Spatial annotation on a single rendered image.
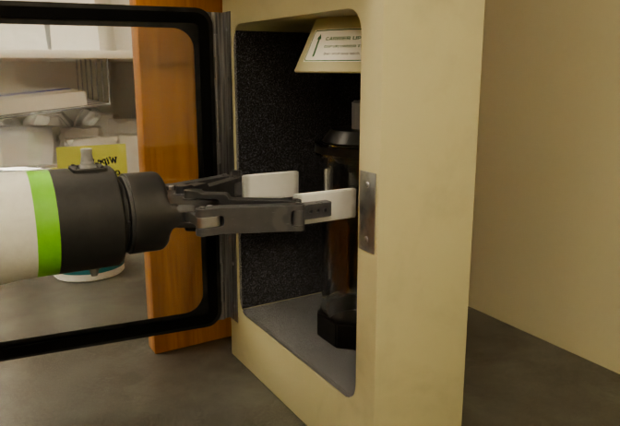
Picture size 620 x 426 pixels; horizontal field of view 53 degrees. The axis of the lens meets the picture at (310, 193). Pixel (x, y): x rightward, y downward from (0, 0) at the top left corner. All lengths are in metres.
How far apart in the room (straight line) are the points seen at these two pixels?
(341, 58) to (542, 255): 0.50
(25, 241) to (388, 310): 0.31
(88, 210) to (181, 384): 0.33
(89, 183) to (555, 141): 0.63
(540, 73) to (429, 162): 0.43
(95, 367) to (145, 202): 0.36
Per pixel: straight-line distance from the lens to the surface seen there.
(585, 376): 0.88
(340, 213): 0.62
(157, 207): 0.56
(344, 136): 0.65
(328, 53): 0.61
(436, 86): 0.54
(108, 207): 0.55
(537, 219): 0.96
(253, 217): 0.55
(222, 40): 0.78
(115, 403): 0.79
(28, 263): 0.55
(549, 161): 0.94
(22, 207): 0.54
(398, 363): 0.58
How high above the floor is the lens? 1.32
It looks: 12 degrees down
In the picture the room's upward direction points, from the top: straight up
